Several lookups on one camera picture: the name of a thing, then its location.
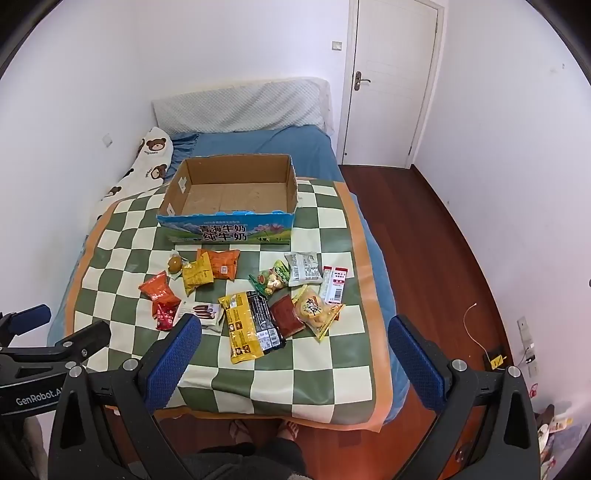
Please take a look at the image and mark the orange-red snack packet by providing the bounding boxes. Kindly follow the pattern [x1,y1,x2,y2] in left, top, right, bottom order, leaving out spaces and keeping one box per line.
[139,271,171,302]

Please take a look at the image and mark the white cable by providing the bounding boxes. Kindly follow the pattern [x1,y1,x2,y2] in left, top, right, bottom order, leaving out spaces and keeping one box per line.
[464,302,490,356]

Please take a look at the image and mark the white grey snack packet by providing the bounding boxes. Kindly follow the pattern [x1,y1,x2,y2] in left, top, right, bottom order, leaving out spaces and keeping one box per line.
[284,251,324,288]

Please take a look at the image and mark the person's dark pants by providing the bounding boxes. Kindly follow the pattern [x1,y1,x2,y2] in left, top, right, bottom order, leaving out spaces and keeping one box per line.
[185,436,308,480]

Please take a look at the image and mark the small red snack packet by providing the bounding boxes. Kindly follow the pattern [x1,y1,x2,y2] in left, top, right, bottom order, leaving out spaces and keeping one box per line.
[152,295,182,332]

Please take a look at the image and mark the pile of colourful clutter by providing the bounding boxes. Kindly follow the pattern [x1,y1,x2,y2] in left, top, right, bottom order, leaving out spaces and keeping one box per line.
[531,382,580,464]

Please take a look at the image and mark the orange snack packet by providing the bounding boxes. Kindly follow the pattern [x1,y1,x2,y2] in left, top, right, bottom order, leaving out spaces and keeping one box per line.
[197,249,242,281]

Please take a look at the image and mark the green snack packet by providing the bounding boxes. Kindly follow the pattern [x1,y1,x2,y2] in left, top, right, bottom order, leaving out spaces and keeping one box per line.
[248,259,291,298]

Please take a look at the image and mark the round yellow pastry packet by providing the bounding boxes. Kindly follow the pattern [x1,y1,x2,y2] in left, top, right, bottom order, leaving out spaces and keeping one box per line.
[292,285,346,342]

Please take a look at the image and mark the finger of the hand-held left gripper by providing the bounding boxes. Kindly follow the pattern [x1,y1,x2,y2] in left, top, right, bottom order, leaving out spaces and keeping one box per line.
[0,320,112,370]
[0,304,51,347]

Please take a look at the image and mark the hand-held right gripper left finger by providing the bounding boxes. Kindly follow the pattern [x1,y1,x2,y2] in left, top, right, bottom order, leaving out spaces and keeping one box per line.
[48,314,204,480]

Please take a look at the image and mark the bear print pillow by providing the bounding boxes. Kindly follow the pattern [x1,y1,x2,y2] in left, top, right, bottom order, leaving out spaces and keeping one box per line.
[88,126,175,236]

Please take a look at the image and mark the yellow snack packet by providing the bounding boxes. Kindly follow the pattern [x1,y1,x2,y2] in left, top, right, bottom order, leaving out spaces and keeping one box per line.
[181,256,215,297]

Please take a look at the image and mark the large yellow black packet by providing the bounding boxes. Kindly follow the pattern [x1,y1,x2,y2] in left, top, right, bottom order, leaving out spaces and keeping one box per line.
[218,291,286,365]

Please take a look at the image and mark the printed cardboard box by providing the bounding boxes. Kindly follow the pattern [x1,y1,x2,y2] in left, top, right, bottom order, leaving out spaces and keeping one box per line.
[156,154,300,245]

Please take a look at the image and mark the white quilted headboard cover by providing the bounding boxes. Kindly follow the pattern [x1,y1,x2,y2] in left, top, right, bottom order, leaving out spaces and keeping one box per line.
[151,76,334,137]

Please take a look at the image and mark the blue bed sheet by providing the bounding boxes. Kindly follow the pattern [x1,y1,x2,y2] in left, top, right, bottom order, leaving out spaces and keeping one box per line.
[46,124,398,425]

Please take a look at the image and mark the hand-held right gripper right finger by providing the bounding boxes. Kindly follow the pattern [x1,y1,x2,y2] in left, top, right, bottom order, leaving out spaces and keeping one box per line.
[388,315,541,480]

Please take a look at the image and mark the white wall socket with plug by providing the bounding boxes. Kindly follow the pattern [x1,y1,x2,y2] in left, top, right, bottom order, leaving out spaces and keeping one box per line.
[521,340,539,378]

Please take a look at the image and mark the person's left foot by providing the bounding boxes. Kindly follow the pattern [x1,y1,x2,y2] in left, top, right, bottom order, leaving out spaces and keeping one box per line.
[229,419,252,446]

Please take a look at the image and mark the green white checkered mat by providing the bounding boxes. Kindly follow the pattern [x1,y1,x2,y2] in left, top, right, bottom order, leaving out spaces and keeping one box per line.
[65,178,393,432]

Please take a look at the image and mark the white door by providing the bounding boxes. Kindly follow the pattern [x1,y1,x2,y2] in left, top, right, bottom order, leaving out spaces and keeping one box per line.
[342,0,446,169]

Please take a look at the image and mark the white packet with dark sticks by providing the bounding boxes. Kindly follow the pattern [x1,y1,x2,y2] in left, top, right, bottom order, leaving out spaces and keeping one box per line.
[173,302,225,330]

